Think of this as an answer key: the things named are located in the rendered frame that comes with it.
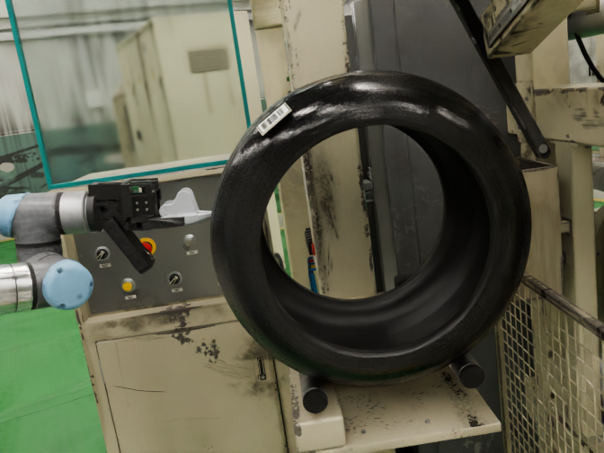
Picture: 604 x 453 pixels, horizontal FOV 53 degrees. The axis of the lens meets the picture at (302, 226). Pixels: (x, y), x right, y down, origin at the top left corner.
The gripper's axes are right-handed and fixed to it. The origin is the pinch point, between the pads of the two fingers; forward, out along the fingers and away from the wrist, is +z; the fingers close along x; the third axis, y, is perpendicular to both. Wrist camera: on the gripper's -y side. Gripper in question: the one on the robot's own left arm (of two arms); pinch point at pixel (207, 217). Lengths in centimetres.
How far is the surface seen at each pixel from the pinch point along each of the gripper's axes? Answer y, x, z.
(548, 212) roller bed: -6, 20, 72
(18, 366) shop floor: -142, 259, -151
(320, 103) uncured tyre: 19.5, -10.3, 19.9
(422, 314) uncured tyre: -25, 12, 42
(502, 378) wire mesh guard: -49, 27, 66
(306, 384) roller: -29.6, -7.3, 16.4
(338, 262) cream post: -17.1, 26.6, 26.4
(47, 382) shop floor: -139, 227, -122
